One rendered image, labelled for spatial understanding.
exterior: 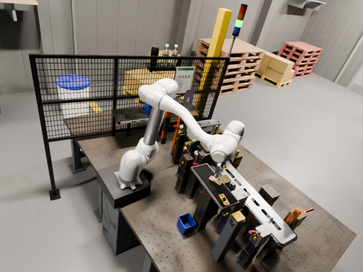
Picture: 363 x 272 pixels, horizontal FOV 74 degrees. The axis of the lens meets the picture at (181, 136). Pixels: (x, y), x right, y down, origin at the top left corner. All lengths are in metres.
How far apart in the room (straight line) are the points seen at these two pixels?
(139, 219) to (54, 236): 1.06
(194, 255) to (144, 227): 0.40
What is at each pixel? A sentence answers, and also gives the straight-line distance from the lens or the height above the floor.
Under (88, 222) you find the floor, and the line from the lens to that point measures 2.78.
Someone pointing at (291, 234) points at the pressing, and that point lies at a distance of 1.86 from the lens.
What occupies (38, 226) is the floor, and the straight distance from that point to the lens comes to 2.84.
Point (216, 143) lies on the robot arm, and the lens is 1.22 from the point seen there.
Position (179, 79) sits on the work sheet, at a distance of 2.57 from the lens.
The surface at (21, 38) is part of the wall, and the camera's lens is 4.66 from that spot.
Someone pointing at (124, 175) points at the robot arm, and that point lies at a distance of 1.89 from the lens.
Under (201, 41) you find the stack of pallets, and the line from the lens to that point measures 5.79.
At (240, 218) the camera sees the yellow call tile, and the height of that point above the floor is 1.16.
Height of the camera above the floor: 2.29
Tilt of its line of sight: 35 degrees down
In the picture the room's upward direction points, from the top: 14 degrees clockwise
